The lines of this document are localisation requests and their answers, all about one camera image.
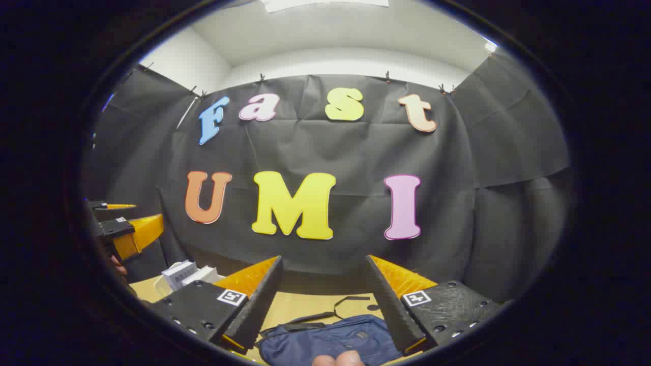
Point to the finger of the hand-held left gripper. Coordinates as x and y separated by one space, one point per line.
119 206
142 234

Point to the ceiling light panel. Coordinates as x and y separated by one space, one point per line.
325 4

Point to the grey cover book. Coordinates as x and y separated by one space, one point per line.
178 274

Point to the blue schoolbag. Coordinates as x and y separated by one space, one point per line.
325 340

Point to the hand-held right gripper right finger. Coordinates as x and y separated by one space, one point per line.
389 305

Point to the white bookshelf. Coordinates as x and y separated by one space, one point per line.
155 287

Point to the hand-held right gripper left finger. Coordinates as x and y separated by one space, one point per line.
259 305

